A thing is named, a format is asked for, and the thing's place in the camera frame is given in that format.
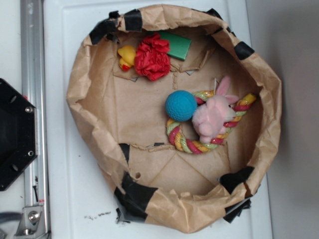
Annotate yellow rubber duck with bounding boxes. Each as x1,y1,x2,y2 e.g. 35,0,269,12
118,45,136,72

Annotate blue rubber ball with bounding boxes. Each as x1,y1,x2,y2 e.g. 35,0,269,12
165,90,197,121

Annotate aluminium extrusion rail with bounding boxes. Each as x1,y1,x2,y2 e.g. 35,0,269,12
20,0,51,239

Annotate green rectangular block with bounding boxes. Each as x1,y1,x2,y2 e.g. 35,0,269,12
158,31,191,61

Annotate pink plush bunny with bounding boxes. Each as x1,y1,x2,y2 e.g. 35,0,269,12
192,76,239,144

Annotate brown paper bag bin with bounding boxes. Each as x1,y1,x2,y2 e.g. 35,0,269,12
66,4,282,233

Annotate metal corner bracket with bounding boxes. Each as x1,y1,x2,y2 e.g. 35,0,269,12
14,206,45,239

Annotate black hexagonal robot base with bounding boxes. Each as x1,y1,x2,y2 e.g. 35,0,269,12
0,79,37,191

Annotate red paper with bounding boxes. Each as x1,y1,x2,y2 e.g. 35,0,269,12
135,32,170,81

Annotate multicolour rope ring toy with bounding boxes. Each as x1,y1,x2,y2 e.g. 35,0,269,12
166,93,257,154

